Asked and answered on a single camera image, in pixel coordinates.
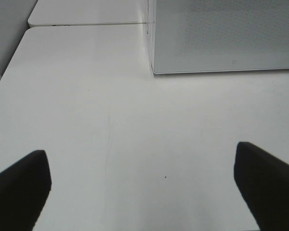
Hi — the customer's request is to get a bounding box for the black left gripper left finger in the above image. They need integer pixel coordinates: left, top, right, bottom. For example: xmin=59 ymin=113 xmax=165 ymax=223
xmin=0 ymin=150 xmax=52 ymax=231

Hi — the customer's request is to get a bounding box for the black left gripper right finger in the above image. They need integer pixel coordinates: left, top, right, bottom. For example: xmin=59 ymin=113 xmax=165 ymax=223
xmin=234 ymin=141 xmax=289 ymax=231

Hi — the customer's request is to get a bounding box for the white microwave oven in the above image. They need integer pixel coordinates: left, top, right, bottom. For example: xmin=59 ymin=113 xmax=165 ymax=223
xmin=142 ymin=0 xmax=289 ymax=76

